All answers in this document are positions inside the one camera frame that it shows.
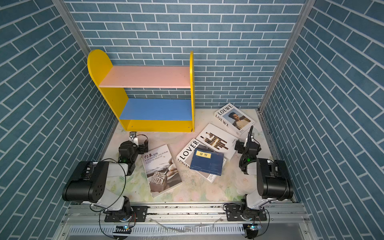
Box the Heritage Cultural book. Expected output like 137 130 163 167
142 145 182 198

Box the navy blue book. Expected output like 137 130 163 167
190 149 224 176

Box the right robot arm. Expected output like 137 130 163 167
235 126 294 219

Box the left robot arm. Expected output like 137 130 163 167
62 137 149 223

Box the white LOEWE book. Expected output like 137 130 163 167
214 103 255 137

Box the white brown-pattern book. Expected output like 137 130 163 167
197 124 239 161

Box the yellow pink blue bookshelf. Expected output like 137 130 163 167
87 50 195 133

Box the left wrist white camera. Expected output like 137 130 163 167
130 132 139 146

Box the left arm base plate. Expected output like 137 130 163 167
105 206 148 223

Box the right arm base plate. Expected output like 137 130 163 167
223 203 267 222

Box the aluminium front rail frame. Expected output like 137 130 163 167
54 201 317 240

